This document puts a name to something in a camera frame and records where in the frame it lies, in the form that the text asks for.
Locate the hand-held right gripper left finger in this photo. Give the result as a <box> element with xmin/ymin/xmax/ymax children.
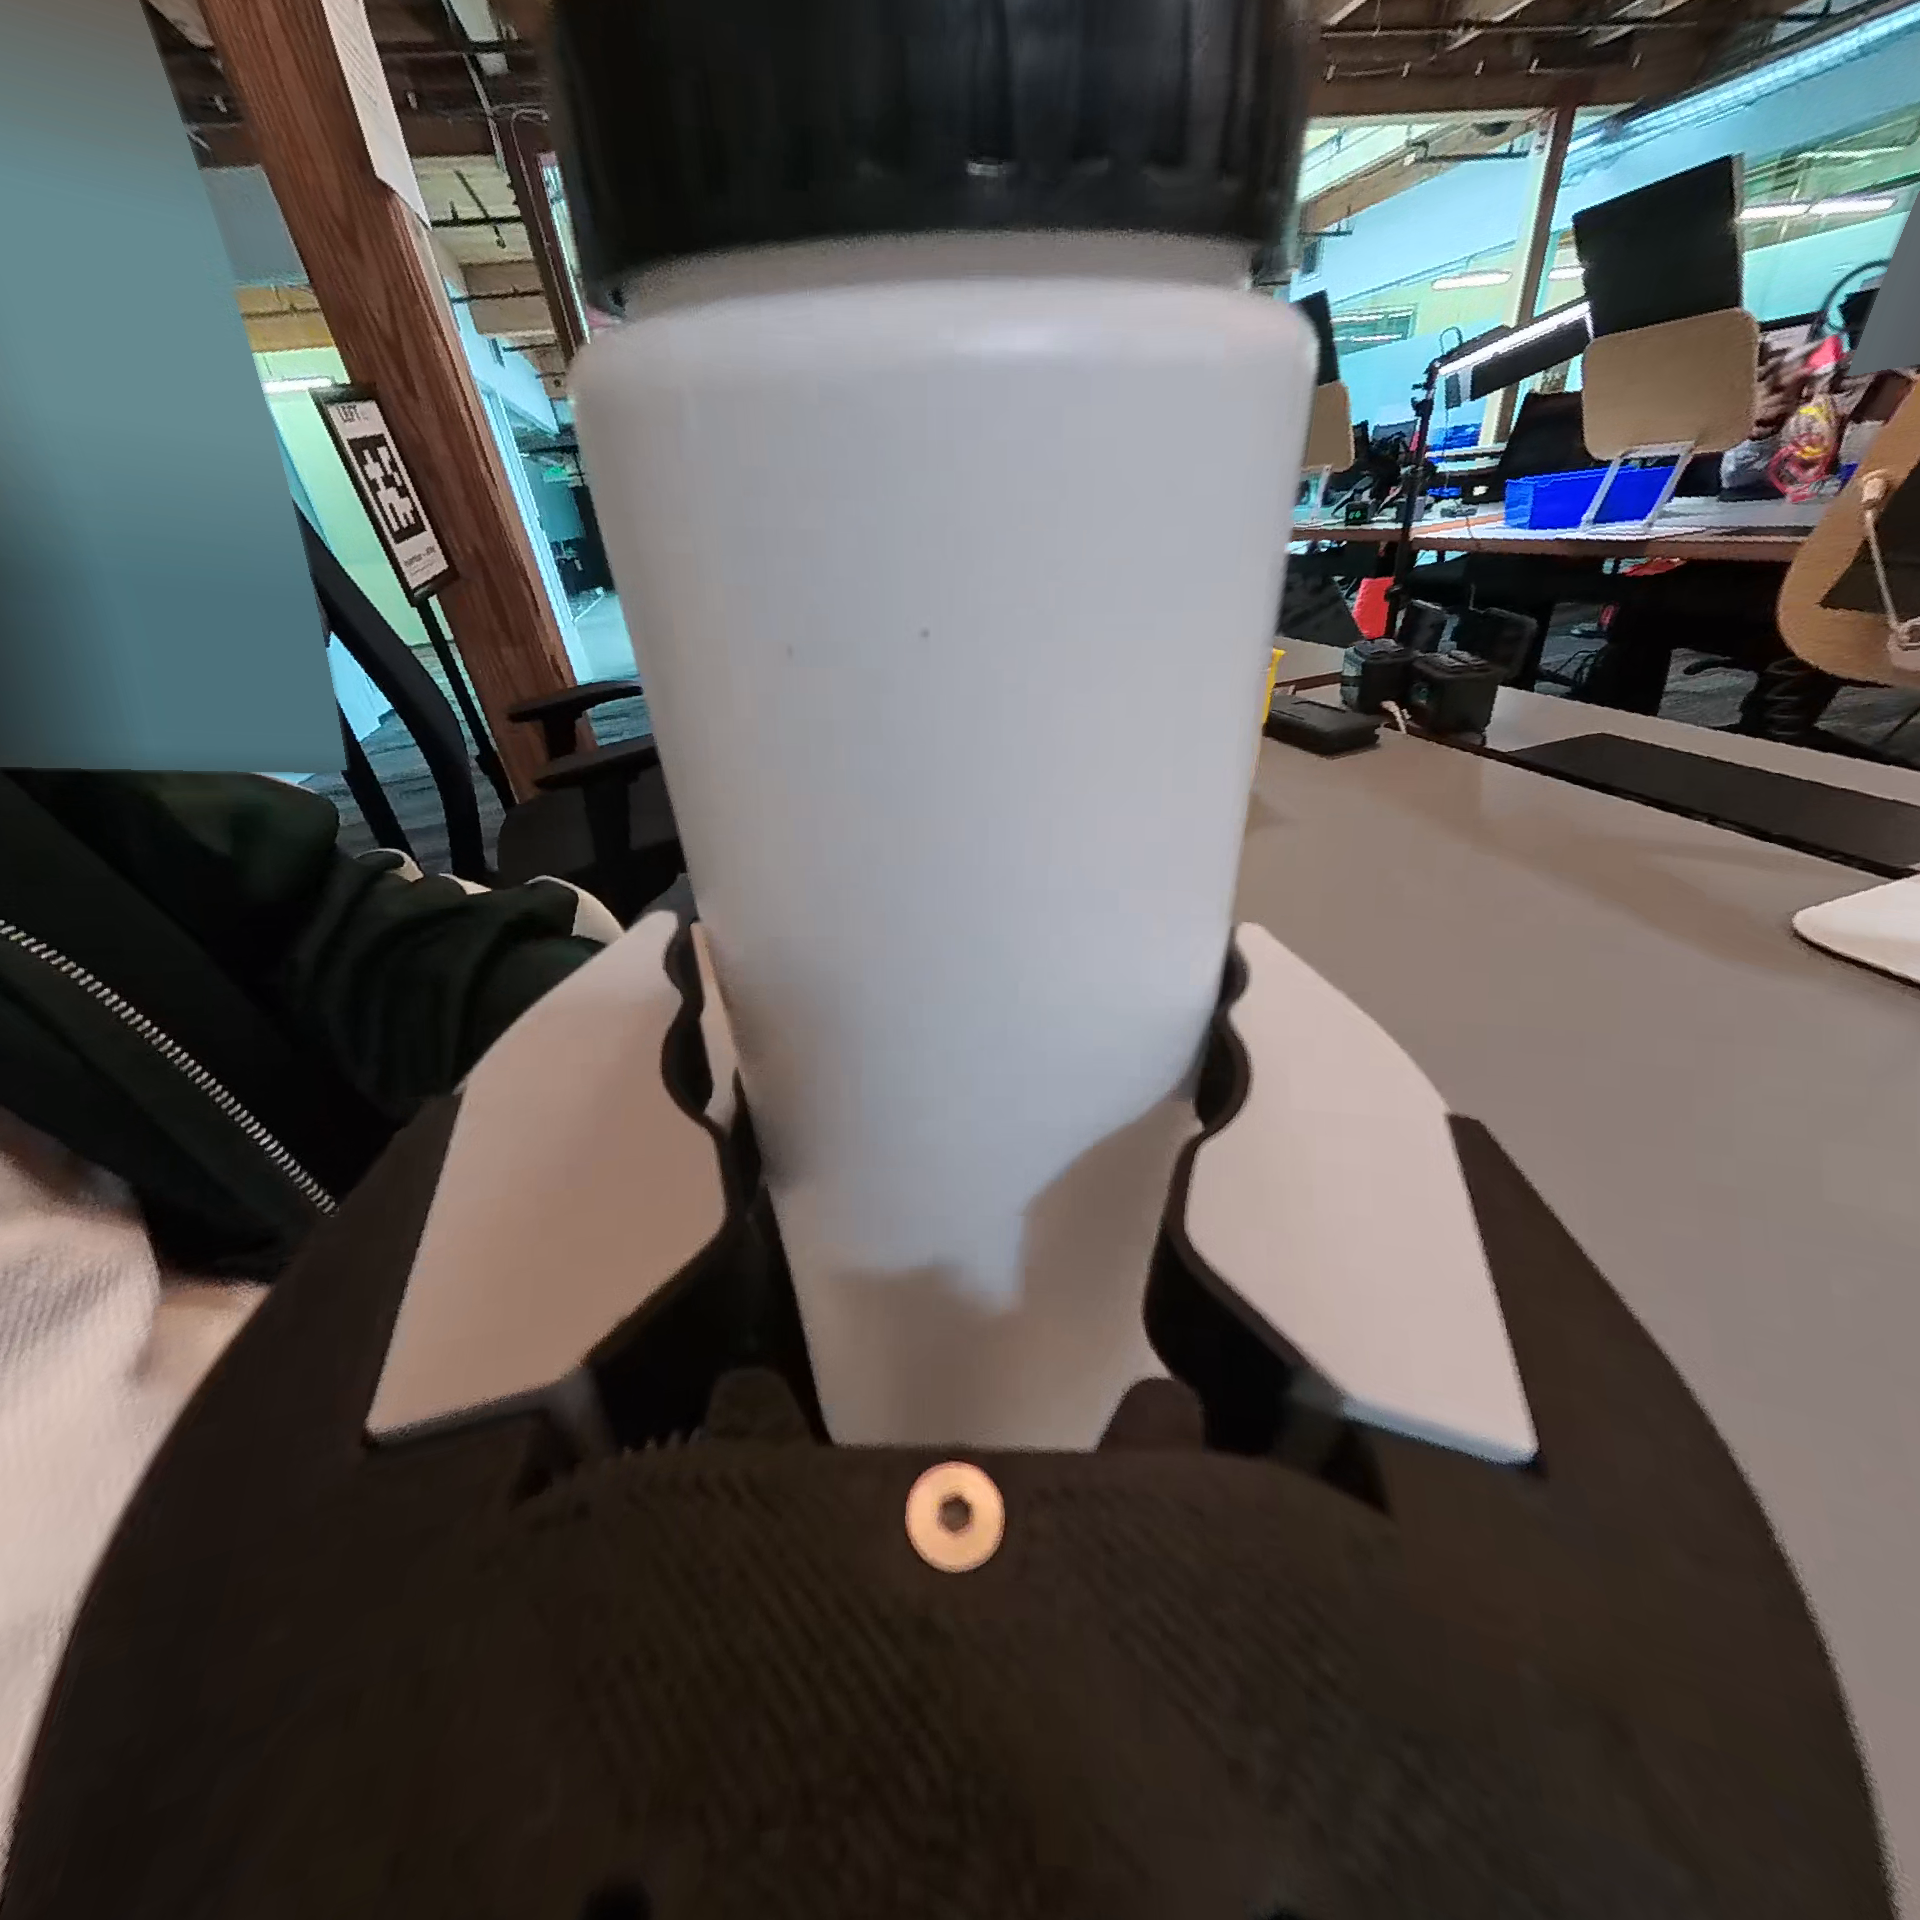
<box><xmin>364</xmin><ymin>911</ymin><xmax>751</xmax><ymax>1443</ymax></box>

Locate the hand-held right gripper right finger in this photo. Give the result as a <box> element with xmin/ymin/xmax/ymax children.
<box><xmin>1148</xmin><ymin>920</ymin><xmax>1542</xmax><ymax>1465</ymax></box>

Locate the white bottle black lid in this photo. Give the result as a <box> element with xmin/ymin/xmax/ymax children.
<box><xmin>545</xmin><ymin>0</ymin><xmax>1320</xmax><ymax>1448</ymax></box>

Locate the person's left forearm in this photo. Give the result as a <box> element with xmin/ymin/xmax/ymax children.
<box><xmin>285</xmin><ymin>848</ymin><xmax>624</xmax><ymax>1127</ymax></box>

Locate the grey desk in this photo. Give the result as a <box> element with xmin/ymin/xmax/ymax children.
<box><xmin>1246</xmin><ymin>638</ymin><xmax>1920</xmax><ymax>1920</ymax></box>

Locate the wooden background desk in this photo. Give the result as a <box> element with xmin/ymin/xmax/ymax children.
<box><xmin>1289</xmin><ymin>503</ymin><xmax>1833</xmax><ymax>677</ymax></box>

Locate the white monitor base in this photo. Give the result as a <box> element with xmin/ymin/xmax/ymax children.
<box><xmin>1791</xmin><ymin>877</ymin><xmax>1920</xmax><ymax>985</ymax></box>

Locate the framed marker sign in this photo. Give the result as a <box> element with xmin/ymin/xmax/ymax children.
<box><xmin>316</xmin><ymin>387</ymin><xmax>504</xmax><ymax>798</ymax></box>

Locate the blue plastic bin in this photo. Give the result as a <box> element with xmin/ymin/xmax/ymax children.
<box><xmin>1504</xmin><ymin>468</ymin><xmax>1689</xmax><ymax>529</ymax></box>

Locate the wooden screen holder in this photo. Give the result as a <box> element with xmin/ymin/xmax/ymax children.
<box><xmin>1776</xmin><ymin>375</ymin><xmax>1920</xmax><ymax>687</ymax></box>

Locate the wooden pillar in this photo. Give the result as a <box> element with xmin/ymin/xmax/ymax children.
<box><xmin>194</xmin><ymin>0</ymin><xmax>578</xmax><ymax>798</ymax></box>

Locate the white paper notice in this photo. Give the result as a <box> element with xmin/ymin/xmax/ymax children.
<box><xmin>316</xmin><ymin>0</ymin><xmax>436</xmax><ymax>225</ymax></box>

